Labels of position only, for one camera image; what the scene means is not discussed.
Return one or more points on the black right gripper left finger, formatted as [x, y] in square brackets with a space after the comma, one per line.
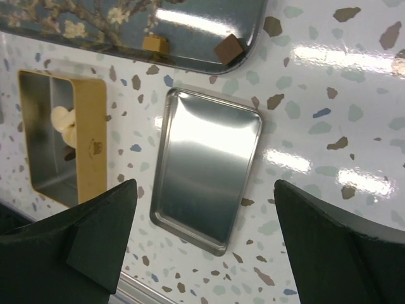
[74, 256]

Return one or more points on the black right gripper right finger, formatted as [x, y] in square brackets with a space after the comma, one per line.
[337, 256]

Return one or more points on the dark round chocolate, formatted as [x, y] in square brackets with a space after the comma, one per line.
[69, 153]

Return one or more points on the beige round chocolate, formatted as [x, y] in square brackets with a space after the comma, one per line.
[61, 118]

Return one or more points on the white heart chocolate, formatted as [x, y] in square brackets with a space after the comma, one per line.
[69, 136]

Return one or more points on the caramel cube chocolate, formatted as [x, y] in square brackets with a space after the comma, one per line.
[156, 44]

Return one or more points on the brown cube chocolate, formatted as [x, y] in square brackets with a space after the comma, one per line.
[228, 50]

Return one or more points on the gold tin box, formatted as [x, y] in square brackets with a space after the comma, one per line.
[66, 182]

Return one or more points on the aluminium front rail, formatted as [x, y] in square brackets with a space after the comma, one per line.
[129, 290]

